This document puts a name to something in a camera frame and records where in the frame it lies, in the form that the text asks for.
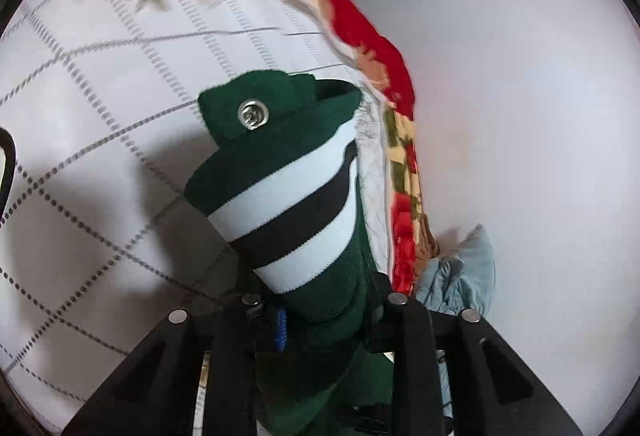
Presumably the green and cream varsity jacket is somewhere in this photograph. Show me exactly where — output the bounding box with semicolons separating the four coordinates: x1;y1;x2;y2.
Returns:
182;70;397;436

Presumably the black curved cable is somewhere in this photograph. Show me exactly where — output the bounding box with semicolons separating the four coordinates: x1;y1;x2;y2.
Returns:
0;127;17;229

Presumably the white floral grid bedsheet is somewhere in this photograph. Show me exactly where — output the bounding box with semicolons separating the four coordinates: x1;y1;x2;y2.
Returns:
0;0;391;434

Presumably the light blue comforter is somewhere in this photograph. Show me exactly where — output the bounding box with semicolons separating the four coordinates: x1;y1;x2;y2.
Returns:
414;223;497;317

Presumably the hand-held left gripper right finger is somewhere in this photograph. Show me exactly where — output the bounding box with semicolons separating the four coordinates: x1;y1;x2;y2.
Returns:
365;273;583;436

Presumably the red rose print blanket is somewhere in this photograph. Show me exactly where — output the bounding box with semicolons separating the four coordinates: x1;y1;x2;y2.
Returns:
227;0;441;297

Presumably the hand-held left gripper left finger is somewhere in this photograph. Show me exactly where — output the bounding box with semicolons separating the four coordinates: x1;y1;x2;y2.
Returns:
62;293;287;436

